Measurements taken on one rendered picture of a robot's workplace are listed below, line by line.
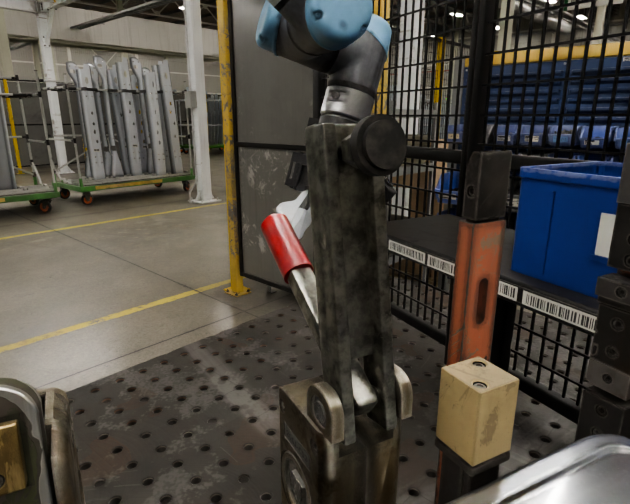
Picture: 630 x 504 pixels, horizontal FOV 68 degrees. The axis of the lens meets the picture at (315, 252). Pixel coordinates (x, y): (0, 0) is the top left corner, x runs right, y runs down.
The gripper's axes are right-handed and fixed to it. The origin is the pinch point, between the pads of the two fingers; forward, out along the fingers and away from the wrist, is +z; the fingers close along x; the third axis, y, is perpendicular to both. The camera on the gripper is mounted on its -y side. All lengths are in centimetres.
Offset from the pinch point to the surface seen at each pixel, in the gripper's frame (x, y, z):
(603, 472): 24.7, -40.5, 5.3
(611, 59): -152, -12, -94
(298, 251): 34.2, -19.7, -2.9
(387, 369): 35.9, -28.9, 1.7
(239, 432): -2.1, 7.2, 33.8
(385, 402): 35.6, -29.2, 3.6
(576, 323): 3.7, -35.6, -1.8
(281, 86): -146, 145, -69
